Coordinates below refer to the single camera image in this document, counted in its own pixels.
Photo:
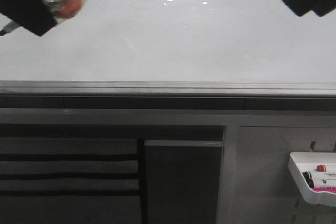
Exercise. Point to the dark grey cabinet panel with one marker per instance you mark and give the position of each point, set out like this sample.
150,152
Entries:
183,183

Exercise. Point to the black capped marker upper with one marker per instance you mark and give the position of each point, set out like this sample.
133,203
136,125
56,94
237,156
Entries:
319,175

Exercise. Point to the red capped marker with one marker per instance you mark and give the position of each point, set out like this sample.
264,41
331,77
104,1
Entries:
326,168

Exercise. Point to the white whiteboard with metal frame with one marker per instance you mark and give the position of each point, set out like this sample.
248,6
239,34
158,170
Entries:
218,47

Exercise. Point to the white plastic marker tray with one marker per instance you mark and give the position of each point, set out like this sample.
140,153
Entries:
300,162

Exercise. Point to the black capped marker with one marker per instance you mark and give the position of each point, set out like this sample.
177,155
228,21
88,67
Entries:
321,183
319,175

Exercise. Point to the black capped marker lower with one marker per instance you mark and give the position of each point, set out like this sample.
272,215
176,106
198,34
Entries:
321,183

